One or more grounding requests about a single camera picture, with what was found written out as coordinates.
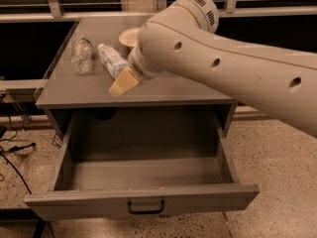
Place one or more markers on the grey drawer cabinet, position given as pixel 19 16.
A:
pixel 66 90

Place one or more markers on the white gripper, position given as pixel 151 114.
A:
pixel 138 68

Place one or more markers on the open grey top drawer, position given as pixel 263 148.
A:
pixel 143 155

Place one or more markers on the black drawer handle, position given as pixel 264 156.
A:
pixel 146 208

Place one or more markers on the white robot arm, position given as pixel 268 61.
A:
pixel 181 39

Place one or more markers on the metal railing frame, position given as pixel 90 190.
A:
pixel 29 28

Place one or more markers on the blue label plastic bottle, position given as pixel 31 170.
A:
pixel 113 61

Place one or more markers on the clear crumpled plastic bottle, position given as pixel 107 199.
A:
pixel 81 56

